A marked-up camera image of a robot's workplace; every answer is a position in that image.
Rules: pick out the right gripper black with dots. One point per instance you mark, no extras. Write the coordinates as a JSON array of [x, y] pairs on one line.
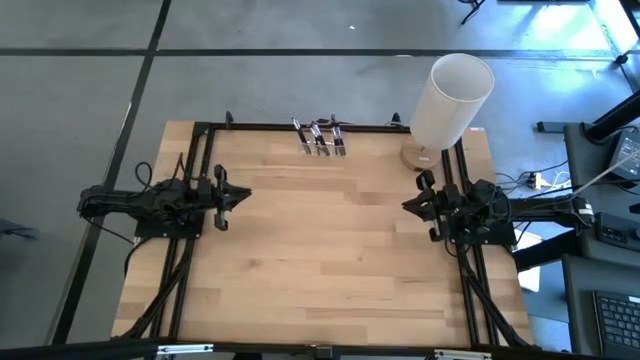
[[450, 212]]

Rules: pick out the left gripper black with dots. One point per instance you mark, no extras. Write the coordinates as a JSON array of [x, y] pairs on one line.
[[210, 196]]

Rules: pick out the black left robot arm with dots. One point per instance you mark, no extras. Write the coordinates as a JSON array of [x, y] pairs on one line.
[[125, 202]]

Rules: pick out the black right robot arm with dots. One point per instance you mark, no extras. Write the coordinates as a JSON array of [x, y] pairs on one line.
[[540, 207]]

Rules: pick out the white shade wooden base lamp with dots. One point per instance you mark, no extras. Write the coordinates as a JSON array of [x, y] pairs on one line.
[[450, 110]]

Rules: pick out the clear acrylic brush organizer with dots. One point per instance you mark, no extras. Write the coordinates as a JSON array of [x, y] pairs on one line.
[[330, 151]]

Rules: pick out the power strip with plugs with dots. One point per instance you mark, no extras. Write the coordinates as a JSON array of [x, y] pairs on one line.
[[539, 181]]

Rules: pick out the white paper sheet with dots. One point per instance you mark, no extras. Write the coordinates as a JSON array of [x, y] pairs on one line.
[[530, 280]]

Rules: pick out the black support beam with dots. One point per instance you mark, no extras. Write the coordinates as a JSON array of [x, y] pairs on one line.
[[545, 252]]

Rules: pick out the dark metal floor foot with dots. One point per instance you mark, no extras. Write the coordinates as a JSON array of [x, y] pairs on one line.
[[550, 127]]

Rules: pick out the grey desk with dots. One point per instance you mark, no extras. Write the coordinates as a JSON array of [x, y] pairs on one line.
[[585, 285]]

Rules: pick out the black electronic device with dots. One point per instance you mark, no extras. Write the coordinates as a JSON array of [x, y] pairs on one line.
[[615, 230]]

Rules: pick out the black chair base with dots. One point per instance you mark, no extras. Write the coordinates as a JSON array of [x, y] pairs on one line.
[[472, 10]]

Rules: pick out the grey electronic box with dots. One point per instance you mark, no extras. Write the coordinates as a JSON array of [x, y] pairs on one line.
[[627, 155]]

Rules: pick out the black monitor stand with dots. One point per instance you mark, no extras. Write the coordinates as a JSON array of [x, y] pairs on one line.
[[615, 117]]

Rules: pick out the blue-grey floor object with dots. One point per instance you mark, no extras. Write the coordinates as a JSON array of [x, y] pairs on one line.
[[15, 230]]

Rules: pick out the black keyboard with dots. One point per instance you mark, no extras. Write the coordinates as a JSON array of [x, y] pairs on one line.
[[620, 325]]

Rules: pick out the black aluminium frame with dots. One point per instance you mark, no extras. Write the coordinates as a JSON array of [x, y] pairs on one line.
[[250, 127]]

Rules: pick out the silver metal bracket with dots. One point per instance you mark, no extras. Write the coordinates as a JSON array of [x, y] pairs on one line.
[[462, 354], [185, 349]]

